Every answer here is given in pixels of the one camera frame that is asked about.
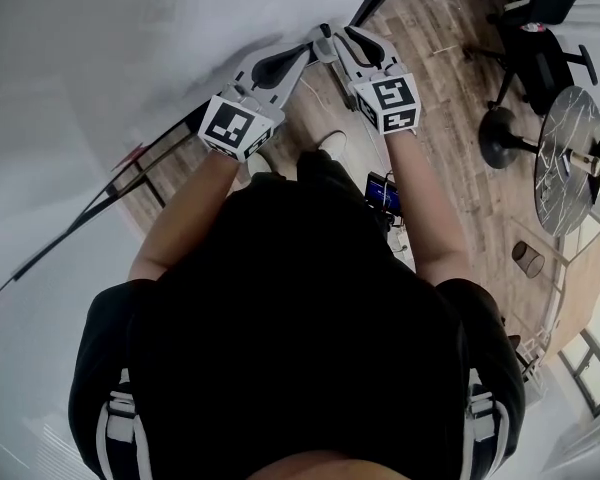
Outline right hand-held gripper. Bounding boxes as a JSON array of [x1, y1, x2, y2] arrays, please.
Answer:
[[334, 25, 422, 136]]

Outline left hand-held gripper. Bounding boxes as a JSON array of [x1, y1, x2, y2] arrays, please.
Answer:
[[198, 42, 312, 163]]

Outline person's left forearm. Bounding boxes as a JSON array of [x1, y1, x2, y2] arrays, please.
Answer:
[[128, 150, 241, 282]]

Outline person's right forearm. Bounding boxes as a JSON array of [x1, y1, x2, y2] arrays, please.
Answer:
[[385, 130, 474, 289]]

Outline white plastic cup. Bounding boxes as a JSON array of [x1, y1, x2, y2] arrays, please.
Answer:
[[308, 30, 339, 65]]

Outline white shoe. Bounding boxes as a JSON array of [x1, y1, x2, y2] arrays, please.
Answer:
[[317, 130, 348, 160], [248, 153, 273, 177]]

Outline person's dark trousers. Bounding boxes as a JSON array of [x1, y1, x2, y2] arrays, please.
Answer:
[[297, 150, 366, 194]]

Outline black device with blue screen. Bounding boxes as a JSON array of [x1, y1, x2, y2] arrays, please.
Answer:
[[364, 171, 405, 230]]

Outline black office chair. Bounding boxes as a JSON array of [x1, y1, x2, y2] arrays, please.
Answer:
[[484, 0, 600, 117]]

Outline round black marble table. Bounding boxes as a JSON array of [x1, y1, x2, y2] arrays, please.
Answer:
[[479, 86, 600, 238]]

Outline beige cylindrical object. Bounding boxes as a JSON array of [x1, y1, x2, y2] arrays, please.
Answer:
[[569, 150, 600, 176]]

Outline person's black shirt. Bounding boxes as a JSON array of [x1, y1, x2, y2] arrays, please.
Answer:
[[68, 175, 526, 480]]

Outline black mesh waste bin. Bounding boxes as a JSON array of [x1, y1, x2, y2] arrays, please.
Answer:
[[511, 240, 545, 275]]

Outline wooden table with white frame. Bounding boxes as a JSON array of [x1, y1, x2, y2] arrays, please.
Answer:
[[504, 217, 600, 384]]

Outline grey harness strap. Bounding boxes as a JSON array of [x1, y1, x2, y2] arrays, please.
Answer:
[[462, 367, 511, 480], [95, 367, 147, 480]]

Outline dark window frame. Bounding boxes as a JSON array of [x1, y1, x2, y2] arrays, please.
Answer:
[[559, 327, 600, 419]]

